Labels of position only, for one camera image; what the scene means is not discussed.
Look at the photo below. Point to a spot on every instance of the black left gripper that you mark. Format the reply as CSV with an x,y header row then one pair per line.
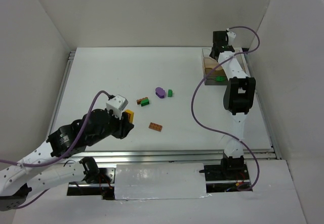
x,y
124,126

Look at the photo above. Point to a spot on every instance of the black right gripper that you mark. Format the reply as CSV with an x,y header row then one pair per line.
x,y
218,46

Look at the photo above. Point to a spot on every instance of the yellow rectangular lego brick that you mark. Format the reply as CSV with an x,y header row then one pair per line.
x,y
130,114

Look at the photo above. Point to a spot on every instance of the brown lego plate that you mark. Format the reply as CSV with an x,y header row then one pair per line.
x,y
140,100

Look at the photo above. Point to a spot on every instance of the green curved lego brick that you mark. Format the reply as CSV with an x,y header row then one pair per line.
x,y
144,102

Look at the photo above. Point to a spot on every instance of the green rounded lego brick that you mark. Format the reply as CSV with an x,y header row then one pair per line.
x,y
220,78

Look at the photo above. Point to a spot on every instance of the purple rounded lego brick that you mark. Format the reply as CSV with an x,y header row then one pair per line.
x,y
160,92

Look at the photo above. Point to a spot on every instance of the small green lego brick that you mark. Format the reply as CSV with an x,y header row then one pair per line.
x,y
170,93

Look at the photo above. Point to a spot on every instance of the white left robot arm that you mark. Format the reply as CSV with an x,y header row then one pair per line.
x,y
18,183

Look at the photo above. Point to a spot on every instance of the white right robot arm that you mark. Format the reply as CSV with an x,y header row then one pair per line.
x,y
238,98

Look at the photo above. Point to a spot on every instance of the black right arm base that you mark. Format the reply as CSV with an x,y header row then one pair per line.
x,y
214,173

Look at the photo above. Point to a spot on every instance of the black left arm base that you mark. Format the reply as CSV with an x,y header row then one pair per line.
x,y
102,186

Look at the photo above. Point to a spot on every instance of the clear narrow sorting bin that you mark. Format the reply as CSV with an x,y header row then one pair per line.
x,y
242,62

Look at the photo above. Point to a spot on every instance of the orange-brown lego plate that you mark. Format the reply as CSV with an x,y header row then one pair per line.
x,y
156,127

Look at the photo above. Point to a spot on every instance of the clear stepped sorting container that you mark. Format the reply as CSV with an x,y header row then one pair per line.
x,y
207,65

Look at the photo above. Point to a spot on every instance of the white foil cover panel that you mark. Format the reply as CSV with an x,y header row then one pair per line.
x,y
159,181

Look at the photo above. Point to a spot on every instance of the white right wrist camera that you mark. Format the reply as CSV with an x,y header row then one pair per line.
x,y
231,37

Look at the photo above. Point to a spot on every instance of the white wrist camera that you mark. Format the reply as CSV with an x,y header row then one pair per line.
x,y
116,105
231,37

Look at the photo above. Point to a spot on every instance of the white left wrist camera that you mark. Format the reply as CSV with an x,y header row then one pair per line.
x,y
116,105

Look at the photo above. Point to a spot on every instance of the aluminium table edge rail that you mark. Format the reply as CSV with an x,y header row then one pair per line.
x,y
124,157

